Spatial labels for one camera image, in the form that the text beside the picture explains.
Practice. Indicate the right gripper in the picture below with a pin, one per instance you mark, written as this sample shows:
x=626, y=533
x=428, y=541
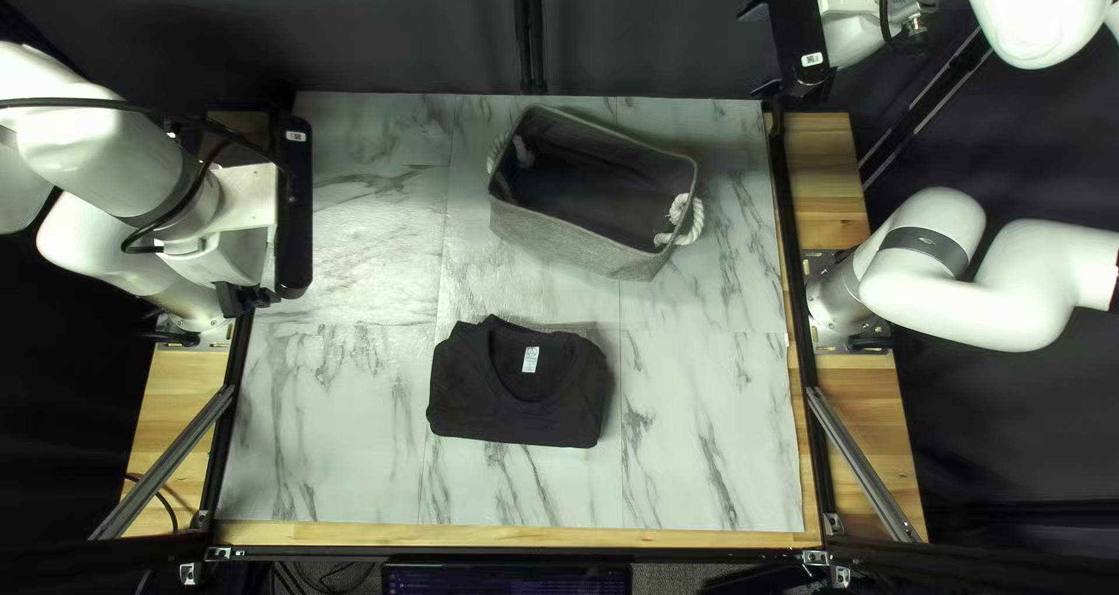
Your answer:
x=852, y=18

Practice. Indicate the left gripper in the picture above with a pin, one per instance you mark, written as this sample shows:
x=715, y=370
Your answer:
x=245, y=228

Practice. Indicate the black sweatshirt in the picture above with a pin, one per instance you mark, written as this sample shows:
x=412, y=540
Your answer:
x=516, y=403

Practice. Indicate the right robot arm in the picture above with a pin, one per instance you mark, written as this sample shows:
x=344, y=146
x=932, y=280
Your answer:
x=962, y=289

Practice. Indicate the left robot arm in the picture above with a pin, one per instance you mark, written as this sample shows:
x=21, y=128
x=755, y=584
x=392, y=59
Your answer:
x=96, y=158

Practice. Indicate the grey fabric basket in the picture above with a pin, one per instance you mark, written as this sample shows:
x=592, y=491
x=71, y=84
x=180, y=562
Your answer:
x=577, y=184

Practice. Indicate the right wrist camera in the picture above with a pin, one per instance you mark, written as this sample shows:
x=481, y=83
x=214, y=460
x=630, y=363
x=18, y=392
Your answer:
x=791, y=18

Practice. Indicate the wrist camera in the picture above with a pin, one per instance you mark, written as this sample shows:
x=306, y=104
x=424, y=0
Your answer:
x=295, y=210
x=791, y=18

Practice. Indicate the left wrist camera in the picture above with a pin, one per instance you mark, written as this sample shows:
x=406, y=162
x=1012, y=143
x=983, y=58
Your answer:
x=295, y=210

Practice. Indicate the black frame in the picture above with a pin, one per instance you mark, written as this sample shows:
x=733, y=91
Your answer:
x=524, y=554

